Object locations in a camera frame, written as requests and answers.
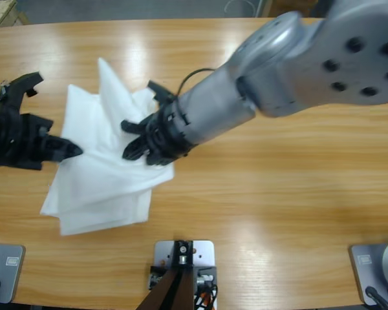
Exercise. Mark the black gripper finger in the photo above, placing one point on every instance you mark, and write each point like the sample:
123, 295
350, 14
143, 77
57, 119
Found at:
63, 145
132, 127
56, 157
137, 150

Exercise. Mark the dark camera post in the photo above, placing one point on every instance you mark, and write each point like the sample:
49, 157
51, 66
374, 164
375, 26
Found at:
178, 290

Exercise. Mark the orange clamp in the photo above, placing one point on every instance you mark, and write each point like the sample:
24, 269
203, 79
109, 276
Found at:
207, 295

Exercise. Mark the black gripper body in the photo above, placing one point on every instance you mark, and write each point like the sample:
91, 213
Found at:
13, 139
171, 135

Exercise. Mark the white mount plate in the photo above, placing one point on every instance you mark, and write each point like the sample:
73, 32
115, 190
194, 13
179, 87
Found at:
203, 255

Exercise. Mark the silver bracket fitting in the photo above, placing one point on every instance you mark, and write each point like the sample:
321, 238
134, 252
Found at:
155, 280
204, 280

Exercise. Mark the brown cardboard box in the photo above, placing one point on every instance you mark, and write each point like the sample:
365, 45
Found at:
287, 6

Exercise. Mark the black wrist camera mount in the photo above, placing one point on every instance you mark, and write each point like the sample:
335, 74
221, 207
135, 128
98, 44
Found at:
19, 85
160, 92

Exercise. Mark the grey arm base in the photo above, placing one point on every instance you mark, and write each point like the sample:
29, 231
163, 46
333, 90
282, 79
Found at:
3, 277
368, 271

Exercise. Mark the white T-shirt with small print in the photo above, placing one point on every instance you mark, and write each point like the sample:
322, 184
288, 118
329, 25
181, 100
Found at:
116, 193

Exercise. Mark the wooden pallet stack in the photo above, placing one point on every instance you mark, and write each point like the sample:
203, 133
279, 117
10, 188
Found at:
1, 13

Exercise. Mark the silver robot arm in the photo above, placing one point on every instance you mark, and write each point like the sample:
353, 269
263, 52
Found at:
278, 80

